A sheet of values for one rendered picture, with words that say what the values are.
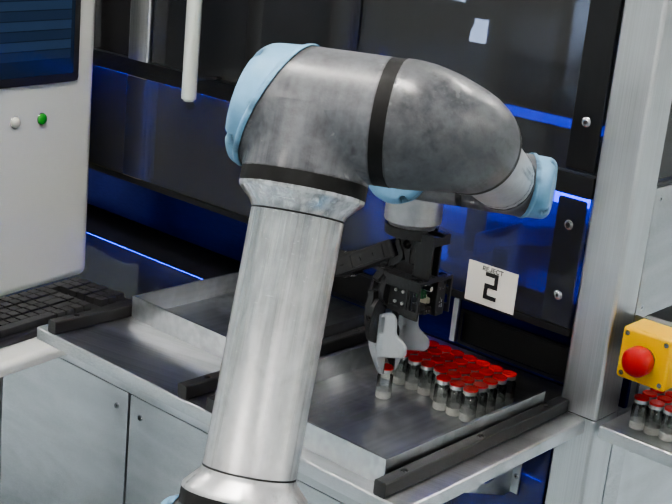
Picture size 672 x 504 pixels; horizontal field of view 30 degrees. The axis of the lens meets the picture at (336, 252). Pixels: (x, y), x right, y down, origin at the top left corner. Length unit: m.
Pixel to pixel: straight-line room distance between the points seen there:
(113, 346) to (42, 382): 0.83
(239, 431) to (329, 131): 0.27
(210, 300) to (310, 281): 0.95
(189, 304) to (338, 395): 0.39
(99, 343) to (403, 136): 0.88
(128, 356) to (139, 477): 0.70
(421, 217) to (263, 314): 0.54
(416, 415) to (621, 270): 0.33
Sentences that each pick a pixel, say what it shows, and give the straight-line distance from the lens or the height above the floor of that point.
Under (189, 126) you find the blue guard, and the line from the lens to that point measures 2.18.
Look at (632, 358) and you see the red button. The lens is 1.66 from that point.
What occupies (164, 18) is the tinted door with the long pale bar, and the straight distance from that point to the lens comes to 2.23.
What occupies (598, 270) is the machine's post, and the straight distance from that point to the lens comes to 1.70.
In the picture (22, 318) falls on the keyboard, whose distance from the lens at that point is 2.08.
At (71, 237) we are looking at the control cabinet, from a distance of 2.33.
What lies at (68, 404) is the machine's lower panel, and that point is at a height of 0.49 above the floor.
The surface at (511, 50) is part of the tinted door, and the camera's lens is 1.75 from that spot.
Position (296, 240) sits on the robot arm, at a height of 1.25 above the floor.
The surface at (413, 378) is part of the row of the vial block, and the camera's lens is 1.76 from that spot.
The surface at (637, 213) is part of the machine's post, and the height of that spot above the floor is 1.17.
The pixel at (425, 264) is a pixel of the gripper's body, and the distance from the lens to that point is 1.61.
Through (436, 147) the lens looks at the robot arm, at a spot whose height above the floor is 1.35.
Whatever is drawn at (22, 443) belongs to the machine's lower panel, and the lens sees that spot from 2.77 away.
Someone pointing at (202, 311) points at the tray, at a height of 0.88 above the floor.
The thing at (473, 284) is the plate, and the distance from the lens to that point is 1.82.
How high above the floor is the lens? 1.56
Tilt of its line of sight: 17 degrees down
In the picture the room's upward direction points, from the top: 6 degrees clockwise
